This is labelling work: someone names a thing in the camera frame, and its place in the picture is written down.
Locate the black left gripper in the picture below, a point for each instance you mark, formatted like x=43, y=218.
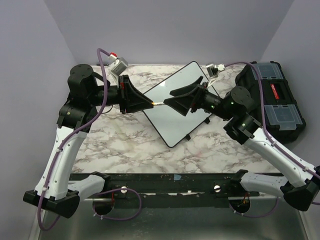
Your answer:
x=130, y=97

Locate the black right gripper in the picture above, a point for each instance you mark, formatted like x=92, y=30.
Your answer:
x=182, y=104

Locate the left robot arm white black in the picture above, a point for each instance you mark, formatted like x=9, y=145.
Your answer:
x=96, y=181

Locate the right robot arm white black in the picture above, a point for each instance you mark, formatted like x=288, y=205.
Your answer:
x=300, y=181

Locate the black toolbox clear lids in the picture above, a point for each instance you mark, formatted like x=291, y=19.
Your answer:
x=283, y=119

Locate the white tablet whiteboard black frame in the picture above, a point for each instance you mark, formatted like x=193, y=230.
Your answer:
x=169, y=124

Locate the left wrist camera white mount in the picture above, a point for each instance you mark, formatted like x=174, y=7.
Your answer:
x=117, y=64

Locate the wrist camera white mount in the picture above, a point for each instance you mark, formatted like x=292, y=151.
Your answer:
x=214, y=71
x=117, y=64

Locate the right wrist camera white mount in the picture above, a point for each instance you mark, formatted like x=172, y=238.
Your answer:
x=214, y=71

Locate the black mounting rail base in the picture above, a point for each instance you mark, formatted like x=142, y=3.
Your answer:
x=171, y=190

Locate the aluminium frame extrusion left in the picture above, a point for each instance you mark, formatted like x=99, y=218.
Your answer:
x=51, y=195

